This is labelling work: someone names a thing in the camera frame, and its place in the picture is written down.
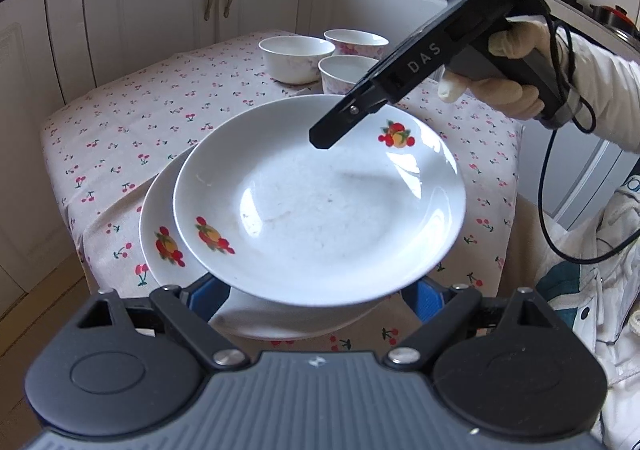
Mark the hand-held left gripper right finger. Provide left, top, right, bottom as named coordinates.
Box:
left=385, top=276, right=556, bottom=373

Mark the white teal jacket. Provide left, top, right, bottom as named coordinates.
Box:
left=517, top=180, right=640, bottom=450

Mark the person's right hand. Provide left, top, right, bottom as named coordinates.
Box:
left=437, top=20, right=576, bottom=122

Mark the white ceramic bowl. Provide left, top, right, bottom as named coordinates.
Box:
left=258, top=35, right=336, bottom=84

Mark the person's right forearm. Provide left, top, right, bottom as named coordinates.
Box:
left=565, top=33, right=640, bottom=156

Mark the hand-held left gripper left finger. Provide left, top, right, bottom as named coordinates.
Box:
left=75, top=274, right=252, bottom=373

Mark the cherry print tablecloth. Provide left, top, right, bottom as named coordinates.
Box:
left=40, top=29, right=525, bottom=355

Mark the large white fruit-print plate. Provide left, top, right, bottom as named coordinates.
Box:
left=139, top=144, right=401, bottom=342

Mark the white pink-flower bowl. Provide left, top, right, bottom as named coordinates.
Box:
left=324, top=29, right=390, bottom=59
left=318, top=55, right=384, bottom=96

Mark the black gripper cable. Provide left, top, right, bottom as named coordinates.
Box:
left=538, top=13, right=640, bottom=265

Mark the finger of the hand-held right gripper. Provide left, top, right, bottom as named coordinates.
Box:
left=309, top=78, right=401, bottom=149

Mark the red lidded pot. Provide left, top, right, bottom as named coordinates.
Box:
left=589, top=4, right=640, bottom=39

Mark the white fruit-print deep plate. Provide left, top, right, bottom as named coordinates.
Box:
left=172, top=94, right=467, bottom=307

